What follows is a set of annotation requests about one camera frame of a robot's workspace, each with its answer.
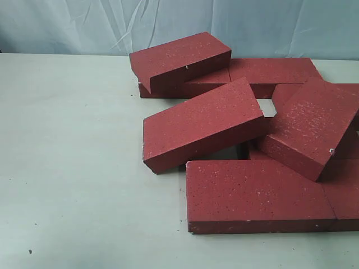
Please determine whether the rear right base brick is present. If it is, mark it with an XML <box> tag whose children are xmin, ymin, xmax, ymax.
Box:
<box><xmin>228</xmin><ymin>58</ymin><xmax>321</xmax><ymax>99</ymax></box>

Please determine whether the base brick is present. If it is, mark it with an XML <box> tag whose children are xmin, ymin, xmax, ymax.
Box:
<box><xmin>138</xmin><ymin>68</ymin><xmax>231</xmax><ymax>99</ymax></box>
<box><xmin>228</xmin><ymin>58</ymin><xmax>321</xmax><ymax>99</ymax></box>
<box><xmin>247</xmin><ymin>140</ymin><xmax>273</xmax><ymax>160</ymax></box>
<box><xmin>270</xmin><ymin>78</ymin><xmax>358</xmax><ymax>136</ymax></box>

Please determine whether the right middle base brick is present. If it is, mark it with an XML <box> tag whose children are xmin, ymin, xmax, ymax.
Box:
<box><xmin>270</xmin><ymin>78</ymin><xmax>358</xmax><ymax>136</ymax></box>

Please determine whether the rear left base brick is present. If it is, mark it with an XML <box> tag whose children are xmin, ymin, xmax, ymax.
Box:
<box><xmin>138</xmin><ymin>68</ymin><xmax>231</xmax><ymax>99</ymax></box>

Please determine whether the white backdrop cloth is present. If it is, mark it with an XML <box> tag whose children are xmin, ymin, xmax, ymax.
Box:
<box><xmin>1</xmin><ymin>1</ymin><xmax>358</xmax><ymax>60</ymax></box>

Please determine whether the red brick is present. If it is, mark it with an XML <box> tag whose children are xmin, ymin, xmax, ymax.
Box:
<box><xmin>321</xmin><ymin>159</ymin><xmax>359</xmax><ymax>233</ymax></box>
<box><xmin>142</xmin><ymin>77</ymin><xmax>269</xmax><ymax>174</ymax></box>
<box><xmin>186</xmin><ymin>160</ymin><xmax>337</xmax><ymax>234</ymax></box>
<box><xmin>257</xmin><ymin>78</ymin><xmax>358</xmax><ymax>182</ymax></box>
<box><xmin>129</xmin><ymin>32</ymin><xmax>232</xmax><ymax>94</ymax></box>

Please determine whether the centre lower base brick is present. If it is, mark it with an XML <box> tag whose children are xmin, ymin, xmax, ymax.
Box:
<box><xmin>247</xmin><ymin>140</ymin><xmax>273</xmax><ymax>160</ymax></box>

